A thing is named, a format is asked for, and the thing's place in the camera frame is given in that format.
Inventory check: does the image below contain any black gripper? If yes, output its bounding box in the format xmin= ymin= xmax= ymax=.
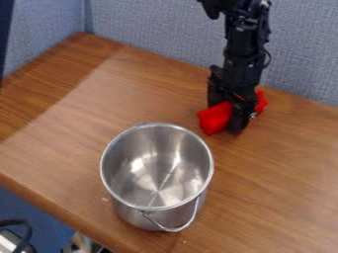
xmin=207 ymin=50 xmax=266 ymax=133

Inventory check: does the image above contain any red plastic block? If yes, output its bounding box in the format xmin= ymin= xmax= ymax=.
xmin=196 ymin=90 xmax=269 ymax=135

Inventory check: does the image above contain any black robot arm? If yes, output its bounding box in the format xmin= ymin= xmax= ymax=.
xmin=196 ymin=0 xmax=271 ymax=135

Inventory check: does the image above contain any grey device under table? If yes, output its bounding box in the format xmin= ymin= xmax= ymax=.
xmin=0 ymin=229 xmax=37 ymax=253

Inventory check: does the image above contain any stainless steel pot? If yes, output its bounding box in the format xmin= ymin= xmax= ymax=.
xmin=99 ymin=123 xmax=214 ymax=233

